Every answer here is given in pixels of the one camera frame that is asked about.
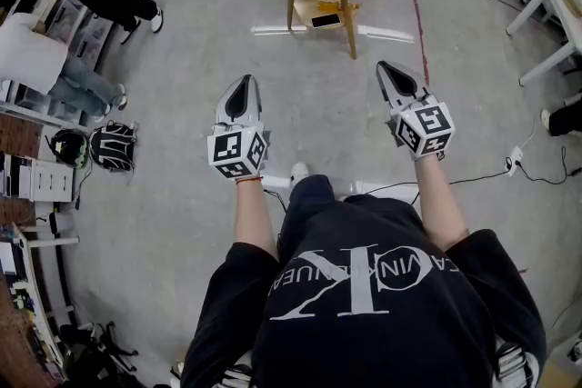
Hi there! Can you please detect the white drawer cabinet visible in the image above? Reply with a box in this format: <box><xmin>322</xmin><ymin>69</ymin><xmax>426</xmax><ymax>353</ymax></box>
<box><xmin>30</xmin><ymin>157</ymin><xmax>75</xmax><ymax>204</ymax></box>

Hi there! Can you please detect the white smartphone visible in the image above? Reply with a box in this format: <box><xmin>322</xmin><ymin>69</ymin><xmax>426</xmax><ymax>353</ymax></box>
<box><xmin>310</xmin><ymin>13</ymin><xmax>343</xmax><ymax>31</ymax></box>

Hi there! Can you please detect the black green helmet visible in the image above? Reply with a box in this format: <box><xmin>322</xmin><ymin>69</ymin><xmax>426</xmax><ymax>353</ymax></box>
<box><xmin>48</xmin><ymin>128</ymin><xmax>90</xmax><ymax>170</ymax></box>

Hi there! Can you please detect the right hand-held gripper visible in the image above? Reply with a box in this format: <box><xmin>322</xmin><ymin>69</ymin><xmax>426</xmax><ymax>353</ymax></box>
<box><xmin>375</xmin><ymin>60</ymin><xmax>457</xmax><ymax>162</ymax></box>

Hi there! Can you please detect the white desk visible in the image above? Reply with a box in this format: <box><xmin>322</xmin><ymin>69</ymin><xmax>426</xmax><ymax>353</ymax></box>
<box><xmin>505</xmin><ymin>0</ymin><xmax>582</xmax><ymax>88</ymax></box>

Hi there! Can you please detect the black white backpack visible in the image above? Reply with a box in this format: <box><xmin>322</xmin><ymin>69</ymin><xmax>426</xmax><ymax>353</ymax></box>
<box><xmin>87</xmin><ymin>121</ymin><xmax>138</xmax><ymax>174</ymax></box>

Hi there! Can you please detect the clear plastic drawer unit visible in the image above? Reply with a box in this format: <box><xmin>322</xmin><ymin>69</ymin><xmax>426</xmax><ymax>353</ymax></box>
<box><xmin>43</xmin><ymin>0</ymin><xmax>115</xmax><ymax>63</ymax></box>

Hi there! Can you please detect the person's right forearm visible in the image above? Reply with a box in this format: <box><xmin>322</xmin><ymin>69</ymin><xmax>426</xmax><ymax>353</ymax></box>
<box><xmin>412</xmin><ymin>152</ymin><xmax>470</xmax><ymax>252</ymax></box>

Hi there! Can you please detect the person's left forearm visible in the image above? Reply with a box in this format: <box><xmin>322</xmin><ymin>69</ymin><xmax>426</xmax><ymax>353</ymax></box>
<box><xmin>233</xmin><ymin>177</ymin><xmax>280</xmax><ymax>261</ymax></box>

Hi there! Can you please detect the black tripod stand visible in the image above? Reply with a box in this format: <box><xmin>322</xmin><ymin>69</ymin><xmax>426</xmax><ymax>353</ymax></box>
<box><xmin>57</xmin><ymin>320</ymin><xmax>140</xmax><ymax>386</ymax></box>

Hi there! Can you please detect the person's white shoe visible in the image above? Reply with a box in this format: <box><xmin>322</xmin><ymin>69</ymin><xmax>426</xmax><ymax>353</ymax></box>
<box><xmin>289</xmin><ymin>161</ymin><xmax>311</xmax><ymax>184</ymax></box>

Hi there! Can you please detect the white long workbench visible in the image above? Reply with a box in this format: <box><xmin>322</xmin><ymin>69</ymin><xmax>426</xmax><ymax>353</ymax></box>
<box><xmin>12</xmin><ymin>220</ymin><xmax>82</xmax><ymax>372</ymax></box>

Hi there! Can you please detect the white power strip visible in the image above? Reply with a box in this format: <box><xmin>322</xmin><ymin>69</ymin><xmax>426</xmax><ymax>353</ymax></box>
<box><xmin>505</xmin><ymin>144</ymin><xmax>526</xmax><ymax>177</ymax></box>

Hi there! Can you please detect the yellow toy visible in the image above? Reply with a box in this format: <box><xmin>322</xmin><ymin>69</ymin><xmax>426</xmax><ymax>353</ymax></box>
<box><xmin>316</xmin><ymin>0</ymin><xmax>361</xmax><ymax>15</ymax></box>

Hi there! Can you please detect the black power cable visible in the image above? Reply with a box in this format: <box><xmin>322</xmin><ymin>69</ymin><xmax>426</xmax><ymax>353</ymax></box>
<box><xmin>363</xmin><ymin>115</ymin><xmax>570</xmax><ymax>202</ymax></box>

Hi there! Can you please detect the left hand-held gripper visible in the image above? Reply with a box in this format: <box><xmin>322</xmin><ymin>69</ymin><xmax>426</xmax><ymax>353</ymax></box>
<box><xmin>206</xmin><ymin>75</ymin><xmax>273</xmax><ymax>183</ymax></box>

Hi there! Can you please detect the person's black printed t-shirt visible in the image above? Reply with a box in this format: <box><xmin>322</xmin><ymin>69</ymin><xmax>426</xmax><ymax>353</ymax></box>
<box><xmin>180</xmin><ymin>194</ymin><xmax>548</xmax><ymax>388</ymax></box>

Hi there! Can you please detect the person's black trouser leg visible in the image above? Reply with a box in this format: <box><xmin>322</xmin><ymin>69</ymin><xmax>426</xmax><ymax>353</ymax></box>
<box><xmin>277</xmin><ymin>174</ymin><xmax>349</xmax><ymax>260</ymax></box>

